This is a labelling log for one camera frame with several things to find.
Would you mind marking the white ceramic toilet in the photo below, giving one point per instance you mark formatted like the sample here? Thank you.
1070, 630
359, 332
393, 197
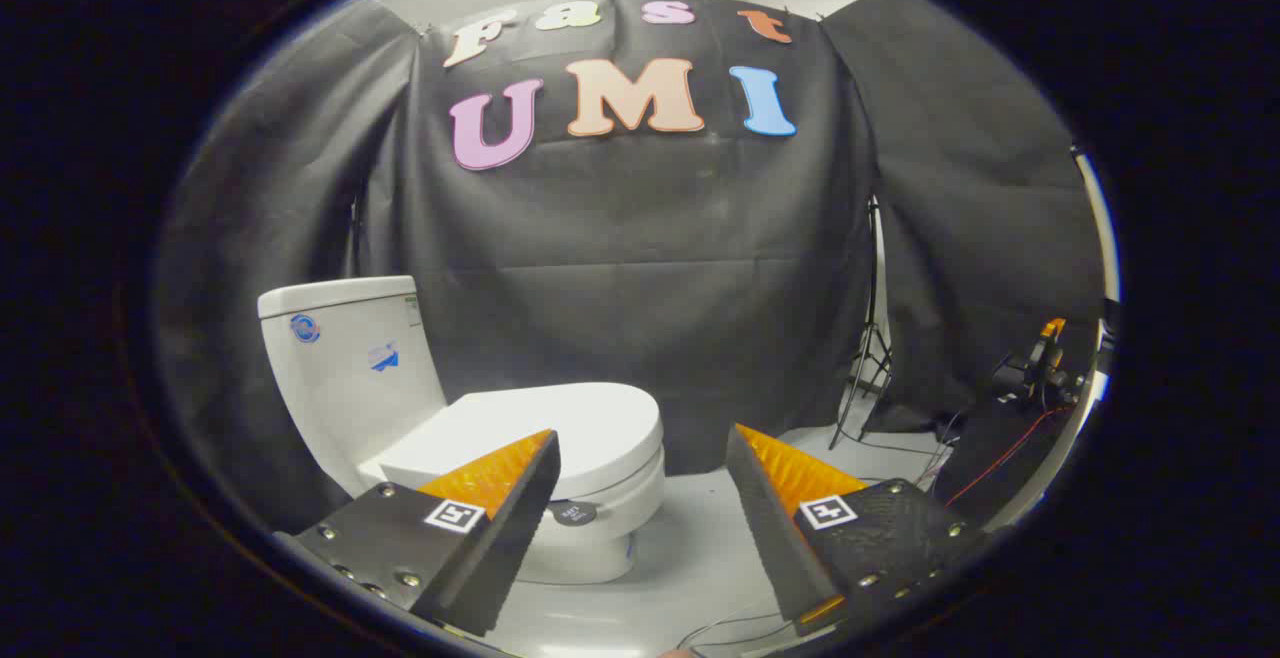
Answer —
350, 388

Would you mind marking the orange black hand-held device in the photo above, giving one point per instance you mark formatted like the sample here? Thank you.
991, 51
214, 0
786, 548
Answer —
1045, 363

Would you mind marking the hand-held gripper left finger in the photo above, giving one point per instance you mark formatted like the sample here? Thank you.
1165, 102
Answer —
510, 538

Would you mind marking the black tripod stand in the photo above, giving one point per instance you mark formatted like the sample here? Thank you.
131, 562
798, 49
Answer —
874, 318

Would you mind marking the black backdrop cloth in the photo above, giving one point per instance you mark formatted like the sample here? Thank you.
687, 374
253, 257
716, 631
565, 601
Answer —
650, 238

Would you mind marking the black round lid tab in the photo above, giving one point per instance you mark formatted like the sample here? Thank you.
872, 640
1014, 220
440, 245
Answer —
575, 513

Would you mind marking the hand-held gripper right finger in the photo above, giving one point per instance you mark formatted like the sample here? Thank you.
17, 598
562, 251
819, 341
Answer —
775, 528

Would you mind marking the white toilet lid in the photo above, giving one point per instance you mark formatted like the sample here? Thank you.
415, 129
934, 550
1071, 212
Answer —
580, 423

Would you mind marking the white toilet seat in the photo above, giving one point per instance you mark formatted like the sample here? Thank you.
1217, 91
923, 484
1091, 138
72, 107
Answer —
642, 486

